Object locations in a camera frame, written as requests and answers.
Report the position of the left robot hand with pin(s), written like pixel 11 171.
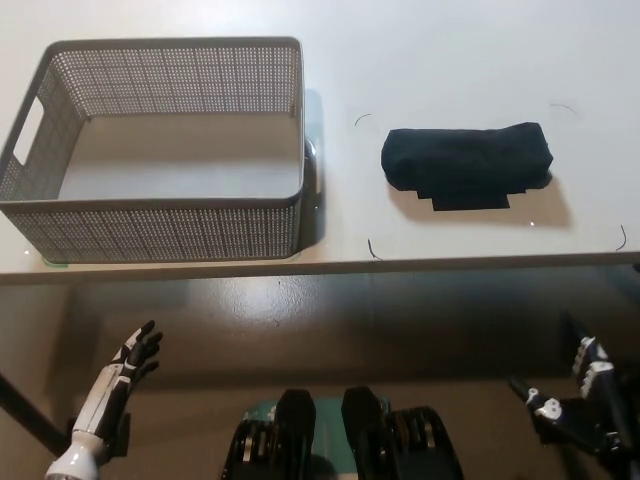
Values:
pixel 107 395

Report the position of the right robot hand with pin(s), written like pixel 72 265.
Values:
pixel 600 400

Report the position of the black table leg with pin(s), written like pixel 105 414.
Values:
pixel 30 407

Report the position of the grey perforated plastic basket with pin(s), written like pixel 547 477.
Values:
pixel 150 230

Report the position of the black tape cross patch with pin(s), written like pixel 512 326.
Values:
pixel 470 202

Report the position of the black table foot bracket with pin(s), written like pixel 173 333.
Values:
pixel 545 433
pixel 120 437

